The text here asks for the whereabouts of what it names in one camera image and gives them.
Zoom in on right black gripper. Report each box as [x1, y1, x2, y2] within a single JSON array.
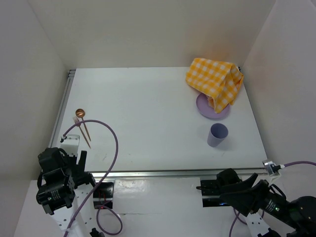
[[219, 170, 302, 227]]

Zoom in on copper fork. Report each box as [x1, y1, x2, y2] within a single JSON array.
[[73, 117, 91, 148]]

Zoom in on copper spoon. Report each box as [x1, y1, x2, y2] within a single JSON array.
[[76, 109, 91, 141]]

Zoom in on lilac plastic cup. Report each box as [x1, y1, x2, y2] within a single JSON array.
[[207, 123, 229, 147]]

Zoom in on lilac plastic plate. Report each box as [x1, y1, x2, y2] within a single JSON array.
[[196, 93, 230, 120]]

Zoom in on yellow white checkered cloth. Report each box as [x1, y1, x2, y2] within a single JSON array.
[[185, 58, 244, 114]]

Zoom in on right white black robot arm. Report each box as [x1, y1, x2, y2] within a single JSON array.
[[215, 168, 316, 237]]

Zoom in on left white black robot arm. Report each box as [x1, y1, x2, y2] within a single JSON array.
[[36, 147, 104, 237]]

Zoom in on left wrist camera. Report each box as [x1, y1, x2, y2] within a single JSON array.
[[60, 134, 80, 157]]

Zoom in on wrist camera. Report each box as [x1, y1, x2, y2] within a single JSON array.
[[262, 159, 284, 178], [60, 134, 80, 157]]

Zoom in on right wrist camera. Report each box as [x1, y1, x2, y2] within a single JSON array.
[[262, 159, 284, 178]]

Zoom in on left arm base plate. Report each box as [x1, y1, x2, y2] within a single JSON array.
[[93, 181, 114, 209]]

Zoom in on front aluminium rail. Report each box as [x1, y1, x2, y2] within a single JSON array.
[[91, 168, 267, 179]]

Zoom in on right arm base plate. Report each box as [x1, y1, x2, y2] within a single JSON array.
[[196, 180, 230, 207]]

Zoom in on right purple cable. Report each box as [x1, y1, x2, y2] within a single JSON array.
[[229, 160, 316, 237]]

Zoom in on purple cable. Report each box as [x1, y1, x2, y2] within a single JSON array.
[[63, 119, 123, 237], [229, 160, 316, 237]]

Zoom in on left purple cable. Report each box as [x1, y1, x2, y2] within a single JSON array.
[[63, 119, 123, 237]]

